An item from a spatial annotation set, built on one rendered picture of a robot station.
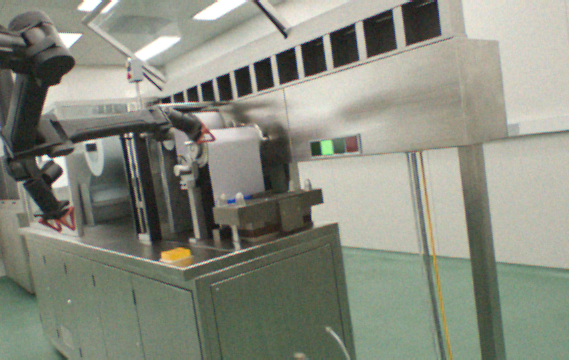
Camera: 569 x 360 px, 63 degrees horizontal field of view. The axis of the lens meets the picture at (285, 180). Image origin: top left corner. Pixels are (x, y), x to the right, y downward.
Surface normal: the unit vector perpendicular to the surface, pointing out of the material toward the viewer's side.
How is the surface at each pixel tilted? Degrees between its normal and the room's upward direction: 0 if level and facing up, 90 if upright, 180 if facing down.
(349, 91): 90
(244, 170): 90
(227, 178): 90
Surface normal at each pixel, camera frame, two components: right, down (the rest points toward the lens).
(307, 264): 0.63, -0.03
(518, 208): -0.76, 0.15
